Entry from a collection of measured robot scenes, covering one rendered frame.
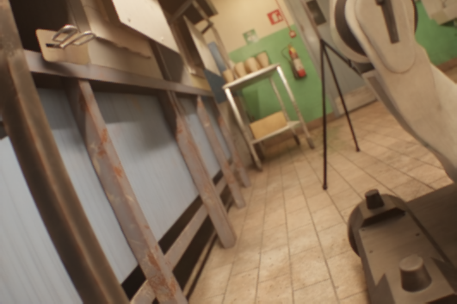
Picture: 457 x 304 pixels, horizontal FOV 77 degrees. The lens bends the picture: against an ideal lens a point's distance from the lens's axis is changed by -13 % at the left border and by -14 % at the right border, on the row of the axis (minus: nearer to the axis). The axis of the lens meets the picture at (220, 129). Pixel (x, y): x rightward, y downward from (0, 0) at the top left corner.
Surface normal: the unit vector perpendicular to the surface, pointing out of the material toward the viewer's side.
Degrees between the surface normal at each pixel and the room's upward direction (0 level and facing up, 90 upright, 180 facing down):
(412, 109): 115
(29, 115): 90
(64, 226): 90
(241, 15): 90
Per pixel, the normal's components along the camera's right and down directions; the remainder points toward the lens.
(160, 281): -0.15, 0.07
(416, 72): -0.07, 0.49
